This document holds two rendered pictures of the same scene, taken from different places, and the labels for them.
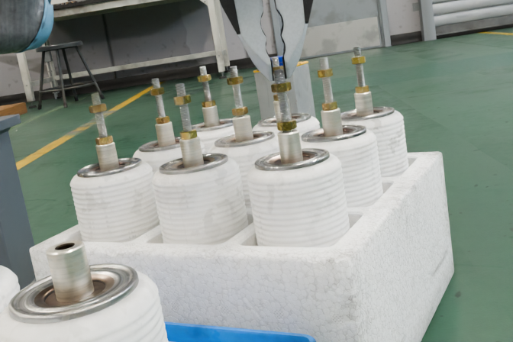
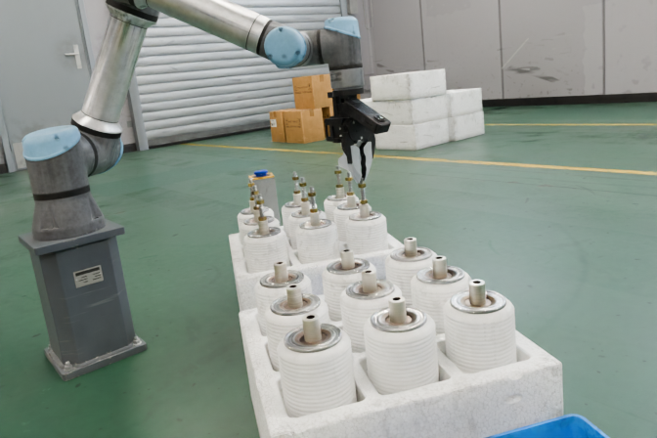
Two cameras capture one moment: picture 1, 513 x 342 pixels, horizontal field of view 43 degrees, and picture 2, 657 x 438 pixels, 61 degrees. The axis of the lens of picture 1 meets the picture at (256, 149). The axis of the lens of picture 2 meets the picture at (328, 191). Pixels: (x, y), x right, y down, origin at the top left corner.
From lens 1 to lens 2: 0.90 m
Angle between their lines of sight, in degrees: 39
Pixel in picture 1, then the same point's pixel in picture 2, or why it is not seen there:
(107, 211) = (278, 253)
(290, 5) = (368, 152)
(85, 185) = (267, 240)
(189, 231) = (328, 254)
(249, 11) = (355, 153)
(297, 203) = (379, 232)
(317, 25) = not seen: hidden behind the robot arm
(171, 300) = not seen: hidden behind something
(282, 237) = (373, 247)
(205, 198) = (333, 238)
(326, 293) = not seen: hidden behind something
